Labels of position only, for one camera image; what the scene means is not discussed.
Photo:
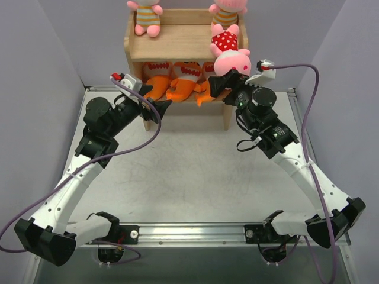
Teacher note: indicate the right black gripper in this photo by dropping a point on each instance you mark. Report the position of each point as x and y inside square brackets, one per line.
[228, 87]

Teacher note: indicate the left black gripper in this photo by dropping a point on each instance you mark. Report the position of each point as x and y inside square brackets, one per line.
[148, 109]

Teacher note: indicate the orange shark plush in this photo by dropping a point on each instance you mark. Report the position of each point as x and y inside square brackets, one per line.
[204, 96]
[158, 76]
[187, 75]

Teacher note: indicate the pink plush red polka-dot shirt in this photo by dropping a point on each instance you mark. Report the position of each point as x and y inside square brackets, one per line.
[225, 48]

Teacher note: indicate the pink plush striped shirt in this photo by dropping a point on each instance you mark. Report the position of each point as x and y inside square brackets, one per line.
[227, 12]
[148, 14]

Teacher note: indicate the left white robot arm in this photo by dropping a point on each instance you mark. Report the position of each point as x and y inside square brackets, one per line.
[47, 233]

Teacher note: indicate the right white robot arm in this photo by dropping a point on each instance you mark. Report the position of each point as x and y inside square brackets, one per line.
[334, 211]

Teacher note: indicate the wooden three-tier shelf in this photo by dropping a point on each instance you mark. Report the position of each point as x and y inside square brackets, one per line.
[185, 36]

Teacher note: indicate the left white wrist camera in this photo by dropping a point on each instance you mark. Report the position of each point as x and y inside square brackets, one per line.
[126, 82]

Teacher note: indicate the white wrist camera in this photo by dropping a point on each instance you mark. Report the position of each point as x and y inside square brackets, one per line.
[126, 82]
[265, 74]

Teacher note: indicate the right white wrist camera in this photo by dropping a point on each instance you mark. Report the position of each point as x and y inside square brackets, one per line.
[265, 74]

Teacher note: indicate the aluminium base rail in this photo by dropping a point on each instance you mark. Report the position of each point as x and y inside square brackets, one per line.
[193, 235]

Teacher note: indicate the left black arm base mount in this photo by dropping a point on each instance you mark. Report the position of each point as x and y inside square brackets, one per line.
[124, 233]

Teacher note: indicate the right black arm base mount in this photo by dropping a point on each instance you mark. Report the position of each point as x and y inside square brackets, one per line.
[264, 233]

